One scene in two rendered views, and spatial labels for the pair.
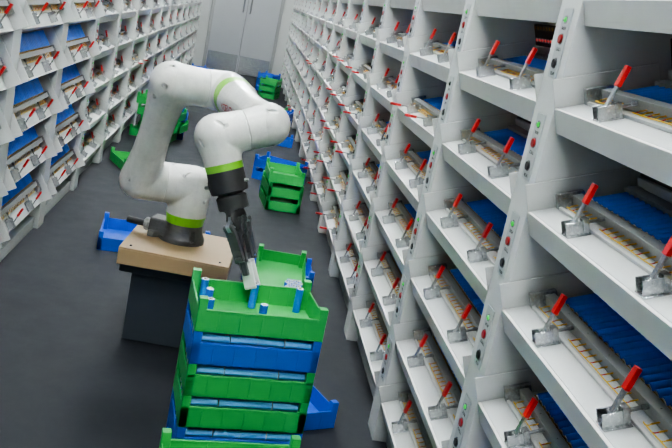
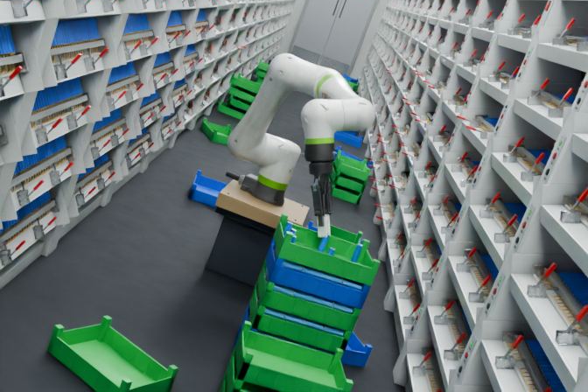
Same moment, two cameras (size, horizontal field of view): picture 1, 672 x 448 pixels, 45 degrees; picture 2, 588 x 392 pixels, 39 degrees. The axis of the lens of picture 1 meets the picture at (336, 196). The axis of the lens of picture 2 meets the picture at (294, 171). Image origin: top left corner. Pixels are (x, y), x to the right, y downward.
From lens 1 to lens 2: 0.64 m
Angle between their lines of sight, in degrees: 7
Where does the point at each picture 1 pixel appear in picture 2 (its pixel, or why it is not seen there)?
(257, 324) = (325, 262)
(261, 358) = (323, 289)
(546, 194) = (556, 194)
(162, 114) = (274, 94)
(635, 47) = not seen: outside the picture
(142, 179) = (246, 143)
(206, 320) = (288, 250)
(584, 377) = (556, 318)
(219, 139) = (320, 119)
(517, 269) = (527, 245)
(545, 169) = (559, 176)
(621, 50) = not seen: outside the picture
